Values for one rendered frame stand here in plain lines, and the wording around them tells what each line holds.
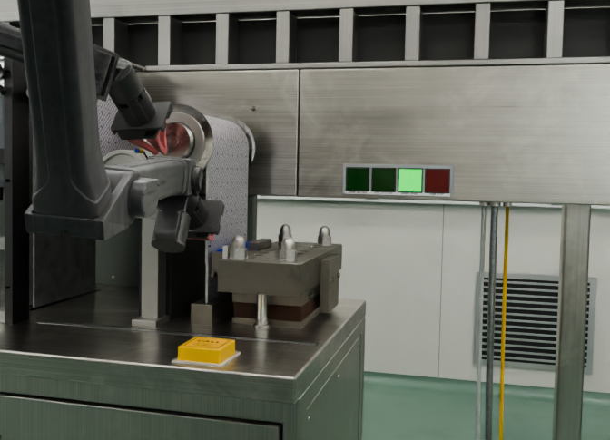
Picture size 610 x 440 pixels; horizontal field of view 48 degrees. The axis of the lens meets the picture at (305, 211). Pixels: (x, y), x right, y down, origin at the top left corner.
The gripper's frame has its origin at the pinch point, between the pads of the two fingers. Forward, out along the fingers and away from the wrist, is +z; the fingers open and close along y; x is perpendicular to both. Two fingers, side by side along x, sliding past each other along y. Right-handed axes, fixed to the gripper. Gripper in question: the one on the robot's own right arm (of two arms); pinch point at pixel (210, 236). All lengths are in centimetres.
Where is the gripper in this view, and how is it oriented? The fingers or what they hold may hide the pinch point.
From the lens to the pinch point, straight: 134.6
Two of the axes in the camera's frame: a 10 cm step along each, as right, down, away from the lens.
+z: 2.0, 4.5, 8.7
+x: 1.4, -8.9, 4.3
